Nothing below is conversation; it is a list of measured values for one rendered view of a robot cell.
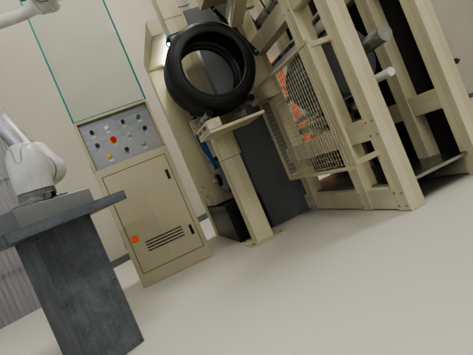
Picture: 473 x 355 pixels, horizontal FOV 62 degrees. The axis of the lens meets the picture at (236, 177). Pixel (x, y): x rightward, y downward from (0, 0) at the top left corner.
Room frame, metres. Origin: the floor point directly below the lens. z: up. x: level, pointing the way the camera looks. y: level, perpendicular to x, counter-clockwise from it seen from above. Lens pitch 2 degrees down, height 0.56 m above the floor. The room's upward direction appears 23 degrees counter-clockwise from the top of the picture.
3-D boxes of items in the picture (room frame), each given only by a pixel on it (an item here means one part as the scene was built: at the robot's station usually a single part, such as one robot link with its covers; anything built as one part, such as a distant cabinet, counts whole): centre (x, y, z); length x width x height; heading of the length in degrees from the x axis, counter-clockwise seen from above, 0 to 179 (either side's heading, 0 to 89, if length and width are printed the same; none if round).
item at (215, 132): (2.52, -0.09, 0.80); 0.37 x 0.36 x 0.02; 105
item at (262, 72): (2.83, -0.40, 1.05); 0.20 x 0.15 x 0.30; 15
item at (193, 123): (2.69, -0.05, 0.90); 0.40 x 0.03 x 0.10; 105
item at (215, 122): (2.49, 0.04, 0.83); 0.36 x 0.09 x 0.06; 15
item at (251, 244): (2.76, -0.01, 0.01); 0.27 x 0.27 x 0.02; 15
